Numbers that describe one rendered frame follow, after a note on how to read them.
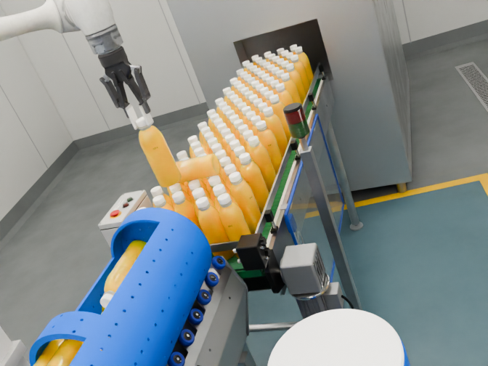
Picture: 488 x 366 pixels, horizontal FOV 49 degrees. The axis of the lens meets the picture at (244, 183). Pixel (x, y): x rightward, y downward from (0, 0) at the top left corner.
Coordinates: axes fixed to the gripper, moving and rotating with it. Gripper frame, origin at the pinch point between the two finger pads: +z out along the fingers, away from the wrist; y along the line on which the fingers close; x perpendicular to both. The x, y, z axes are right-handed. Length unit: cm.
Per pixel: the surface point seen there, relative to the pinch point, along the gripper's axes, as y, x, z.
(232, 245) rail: 14.0, -3.9, 46.9
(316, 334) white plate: 51, -49, 41
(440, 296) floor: 63, 72, 143
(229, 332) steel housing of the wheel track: 15, -28, 60
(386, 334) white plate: 65, -50, 41
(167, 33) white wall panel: -181, 382, 39
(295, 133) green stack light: 36, 24, 26
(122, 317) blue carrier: 12, -57, 25
